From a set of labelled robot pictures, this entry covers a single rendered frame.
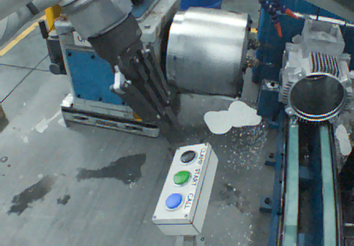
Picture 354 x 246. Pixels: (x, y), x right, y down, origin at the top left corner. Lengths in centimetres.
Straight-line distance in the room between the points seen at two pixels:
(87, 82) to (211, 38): 37
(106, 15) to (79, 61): 50
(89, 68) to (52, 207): 39
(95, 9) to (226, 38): 46
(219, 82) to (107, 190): 41
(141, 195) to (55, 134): 37
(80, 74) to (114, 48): 50
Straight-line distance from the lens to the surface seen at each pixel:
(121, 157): 98
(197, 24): 86
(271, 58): 106
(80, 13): 45
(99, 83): 95
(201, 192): 57
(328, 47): 91
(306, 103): 100
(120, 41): 46
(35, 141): 111
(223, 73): 84
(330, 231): 76
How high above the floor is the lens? 153
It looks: 42 degrees down
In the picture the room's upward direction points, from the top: straight up
